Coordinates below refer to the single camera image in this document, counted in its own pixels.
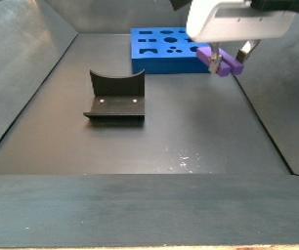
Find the black curved regrasp stand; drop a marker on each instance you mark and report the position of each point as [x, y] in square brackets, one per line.
[119, 96]

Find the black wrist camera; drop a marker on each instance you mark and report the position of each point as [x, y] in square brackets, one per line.
[275, 5]

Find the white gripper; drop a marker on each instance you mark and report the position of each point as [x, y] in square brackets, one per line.
[229, 20]

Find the purple double-square block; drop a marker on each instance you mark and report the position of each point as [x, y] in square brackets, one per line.
[228, 64]

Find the blue shape board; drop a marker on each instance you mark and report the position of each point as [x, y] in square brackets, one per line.
[163, 50]

